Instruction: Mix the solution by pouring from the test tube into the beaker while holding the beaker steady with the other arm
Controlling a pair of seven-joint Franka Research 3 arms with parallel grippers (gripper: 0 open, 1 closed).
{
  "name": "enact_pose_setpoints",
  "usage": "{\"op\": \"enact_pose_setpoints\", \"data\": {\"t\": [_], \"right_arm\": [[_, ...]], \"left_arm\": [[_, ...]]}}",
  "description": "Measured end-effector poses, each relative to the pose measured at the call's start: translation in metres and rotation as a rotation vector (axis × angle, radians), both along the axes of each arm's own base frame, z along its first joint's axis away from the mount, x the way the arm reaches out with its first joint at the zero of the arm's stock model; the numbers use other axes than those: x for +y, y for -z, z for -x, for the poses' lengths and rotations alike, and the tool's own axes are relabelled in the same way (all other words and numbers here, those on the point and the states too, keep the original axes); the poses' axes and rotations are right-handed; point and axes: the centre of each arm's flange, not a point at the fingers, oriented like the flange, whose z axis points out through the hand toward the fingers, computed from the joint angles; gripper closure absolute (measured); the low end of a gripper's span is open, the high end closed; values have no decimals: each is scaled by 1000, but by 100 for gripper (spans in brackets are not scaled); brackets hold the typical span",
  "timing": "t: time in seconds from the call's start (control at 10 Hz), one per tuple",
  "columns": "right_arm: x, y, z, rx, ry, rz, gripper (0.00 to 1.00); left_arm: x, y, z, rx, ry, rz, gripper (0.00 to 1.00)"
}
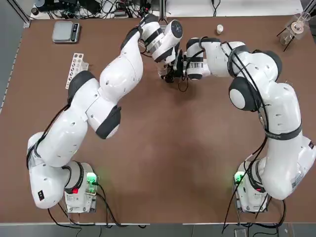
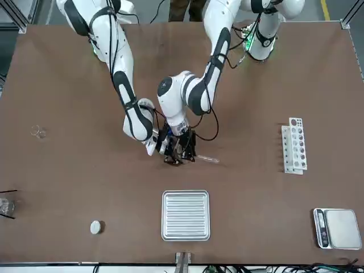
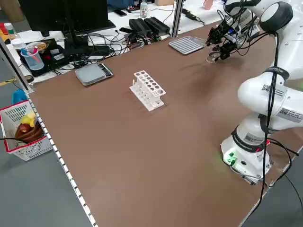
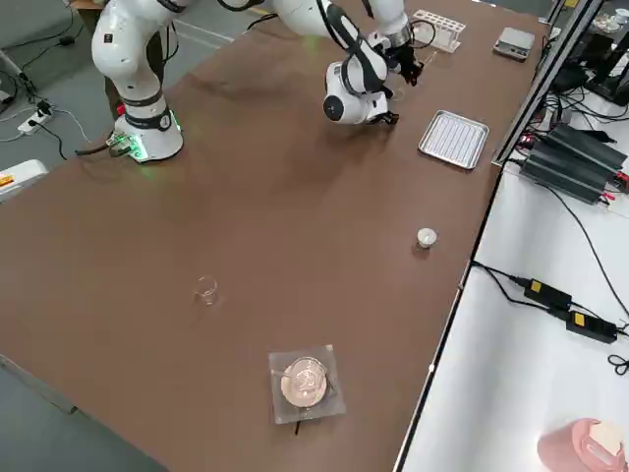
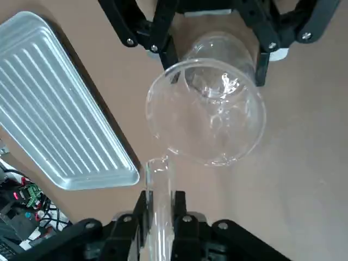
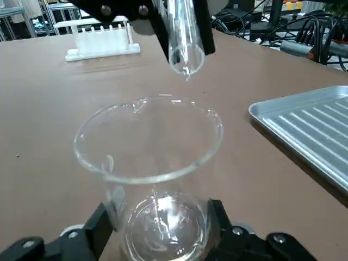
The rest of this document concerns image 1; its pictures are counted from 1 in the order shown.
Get large clear glass beaker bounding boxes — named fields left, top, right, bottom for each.
left=158, top=63, right=173, bottom=81

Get black base cables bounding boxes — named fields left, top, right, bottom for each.
left=222, top=170, right=287, bottom=229
left=46, top=184, right=151, bottom=228

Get silver digital kitchen scale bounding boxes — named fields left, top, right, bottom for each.
left=52, top=21, right=82, bottom=44

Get white test tube rack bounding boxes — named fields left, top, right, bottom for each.
left=64, top=52, right=89, bottom=89

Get clear glass flask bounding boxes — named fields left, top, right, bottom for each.
left=278, top=32, right=296, bottom=46

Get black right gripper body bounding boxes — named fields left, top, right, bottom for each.
left=172, top=50, right=186, bottom=76

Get black right base cables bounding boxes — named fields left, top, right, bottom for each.
left=222, top=170, right=287, bottom=229

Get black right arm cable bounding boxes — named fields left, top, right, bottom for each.
left=221, top=40, right=288, bottom=173

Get aluminium frame post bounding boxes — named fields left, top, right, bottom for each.
left=159, top=0, right=166, bottom=22

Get black left base cables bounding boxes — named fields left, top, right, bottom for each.
left=46, top=184, right=151, bottom=228

